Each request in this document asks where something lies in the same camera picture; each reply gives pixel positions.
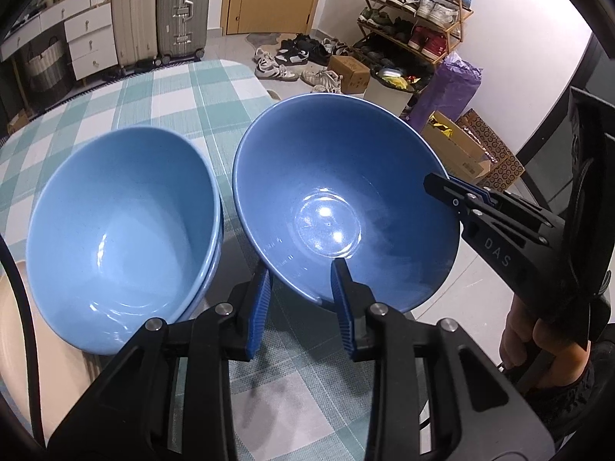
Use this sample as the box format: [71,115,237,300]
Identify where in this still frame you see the person's right hand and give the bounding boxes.
[505,270,612,395]

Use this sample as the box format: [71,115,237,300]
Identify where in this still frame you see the open cardboard box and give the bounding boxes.
[421,111,492,184]

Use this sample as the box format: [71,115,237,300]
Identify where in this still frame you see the purple bag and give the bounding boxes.
[406,52,483,132]

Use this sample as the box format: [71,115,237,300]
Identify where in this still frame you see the teal plaid tablecloth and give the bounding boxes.
[1,94,446,460]

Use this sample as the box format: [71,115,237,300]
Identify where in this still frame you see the white trash bin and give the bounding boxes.
[363,70,415,117]

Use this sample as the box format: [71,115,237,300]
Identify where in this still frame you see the small cardboard box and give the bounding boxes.
[328,55,370,95]

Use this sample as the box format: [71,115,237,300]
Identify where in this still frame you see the wooden shoe rack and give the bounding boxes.
[356,0,473,67]

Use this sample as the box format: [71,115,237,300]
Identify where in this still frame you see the woven laundry basket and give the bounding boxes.
[25,41,71,94]

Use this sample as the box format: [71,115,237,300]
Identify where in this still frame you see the silver suitcase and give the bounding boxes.
[156,0,209,65]

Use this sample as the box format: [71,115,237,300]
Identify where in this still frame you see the white drawer desk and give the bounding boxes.
[1,0,119,80]

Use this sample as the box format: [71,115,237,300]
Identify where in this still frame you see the beige suitcase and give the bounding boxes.
[110,0,158,68]

